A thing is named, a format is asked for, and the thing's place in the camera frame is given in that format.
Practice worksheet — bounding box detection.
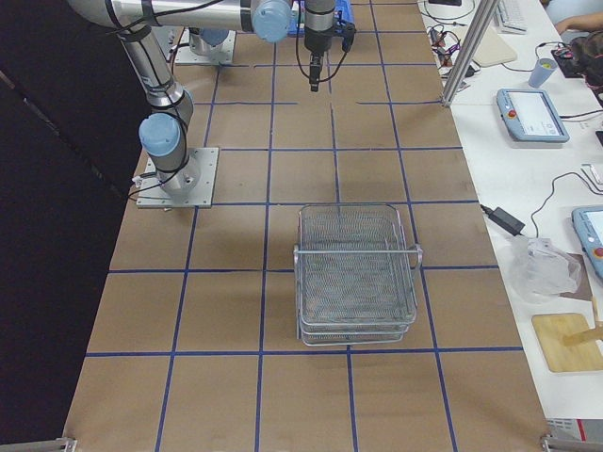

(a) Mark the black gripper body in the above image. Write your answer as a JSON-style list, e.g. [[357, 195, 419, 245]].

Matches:
[[309, 53, 324, 81]]

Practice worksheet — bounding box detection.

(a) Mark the metal mesh shelf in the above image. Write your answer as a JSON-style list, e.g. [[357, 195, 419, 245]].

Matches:
[[293, 203, 422, 347]]

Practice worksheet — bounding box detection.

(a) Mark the blue plastic tray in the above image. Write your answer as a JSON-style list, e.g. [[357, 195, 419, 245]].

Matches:
[[287, 0, 354, 37]]

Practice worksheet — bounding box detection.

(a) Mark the beige pad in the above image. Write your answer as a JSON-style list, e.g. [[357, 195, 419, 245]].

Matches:
[[473, 28, 517, 68]]

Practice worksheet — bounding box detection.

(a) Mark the blue teach pendant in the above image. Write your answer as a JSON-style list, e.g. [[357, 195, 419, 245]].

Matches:
[[496, 89, 570, 144], [571, 206, 603, 280]]

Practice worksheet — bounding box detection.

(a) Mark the grey plastic cup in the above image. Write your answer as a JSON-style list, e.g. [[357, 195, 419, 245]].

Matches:
[[528, 57, 558, 89]]

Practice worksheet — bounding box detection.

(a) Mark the black power adapter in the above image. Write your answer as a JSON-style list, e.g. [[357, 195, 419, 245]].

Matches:
[[480, 204, 525, 236]]

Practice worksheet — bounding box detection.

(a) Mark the clear plastic bag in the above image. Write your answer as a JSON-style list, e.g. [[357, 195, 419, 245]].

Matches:
[[509, 236, 582, 298]]

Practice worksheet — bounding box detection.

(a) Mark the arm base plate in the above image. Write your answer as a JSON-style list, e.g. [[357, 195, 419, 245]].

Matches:
[[133, 148, 220, 209], [174, 29, 236, 66]]

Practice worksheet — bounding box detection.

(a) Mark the aluminium frame post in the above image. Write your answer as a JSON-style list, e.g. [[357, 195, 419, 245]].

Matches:
[[441, 0, 498, 107]]

